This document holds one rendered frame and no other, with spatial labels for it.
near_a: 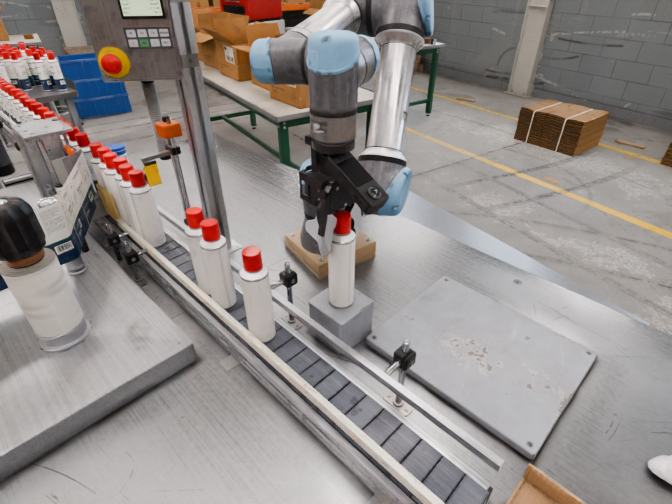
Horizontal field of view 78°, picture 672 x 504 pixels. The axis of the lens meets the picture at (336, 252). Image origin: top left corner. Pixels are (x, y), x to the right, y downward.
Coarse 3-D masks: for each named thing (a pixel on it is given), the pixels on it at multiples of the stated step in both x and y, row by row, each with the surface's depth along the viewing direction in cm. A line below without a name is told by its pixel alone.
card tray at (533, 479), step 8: (528, 472) 63; (536, 472) 62; (520, 480) 64; (528, 480) 64; (536, 480) 63; (544, 480) 62; (552, 480) 61; (520, 488) 63; (528, 488) 63; (536, 488) 63; (544, 488) 62; (552, 488) 61; (560, 488) 60; (512, 496) 62; (520, 496) 62; (528, 496) 62; (536, 496) 62; (544, 496) 62; (552, 496) 62; (560, 496) 61; (568, 496) 59; (576, 496) 59
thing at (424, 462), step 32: (256, 352) 79; (288, 352) 79; (288, 384) 73; (320, 384) 73; (352, 384) 73; (352, 416) 68; (384, 416) 68; (384, 448) 64; (416, 448) 64; (448, 480) 60
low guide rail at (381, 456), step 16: (144, 240) 105; (160, 256) 99; (176, 272) 94; (192, 288) 90; (208, 304) 86; (224, 320) 83; (240, 336) 80; (272, 352) 75; (288, 368) 72; (304, 384) 69; (320, 400) 67; (336, 416) 64; (352, 432) 62; (368, 448) 61; (384, 464) 59; (400, 480) 58; (416, 480) 56; (416, 496) 56; (432, 496) 55
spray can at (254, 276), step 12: (252, 252) 71; (252, 264) 71; (240, 276) 73; (252, 276) 72; (264, 276) 73; (252, 288) 73; (264, 288) 74; (252, 300) 74; (264, 300) 75; (252, 312) 76; (264, 312) 77; (252, 324) 78; (264, 324) 78; (264, 336) 80
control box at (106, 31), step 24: (96, 0) 79; (168, 0) 81; (96, 24) 81; (120, 24) 81; (144, 24) 82; (168, 24) 83; (96, 48) 83; (120, 48) 84; (168, 48) 85; (120, 72) 86; (144, 72) 87; (168, 72) 88
